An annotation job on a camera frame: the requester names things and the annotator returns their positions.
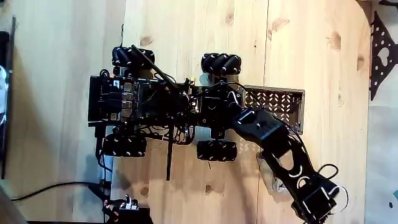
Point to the black mobile robot chassis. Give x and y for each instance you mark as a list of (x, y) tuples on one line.
[(105, 99)]

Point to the black perforated star bracket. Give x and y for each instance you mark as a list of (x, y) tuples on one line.
[(374, 74)]

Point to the black rod antenna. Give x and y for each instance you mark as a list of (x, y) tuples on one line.
[(152, 65), (169, 161)]

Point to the black mecanum wheel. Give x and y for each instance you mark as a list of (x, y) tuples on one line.
[(133, 57), (217, 151), (124, 145), (220, 63)]

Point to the black perforated metal basket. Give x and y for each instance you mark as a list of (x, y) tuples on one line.
[(273, 99)]

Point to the black monitor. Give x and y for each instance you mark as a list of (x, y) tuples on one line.
[(3, 46)]

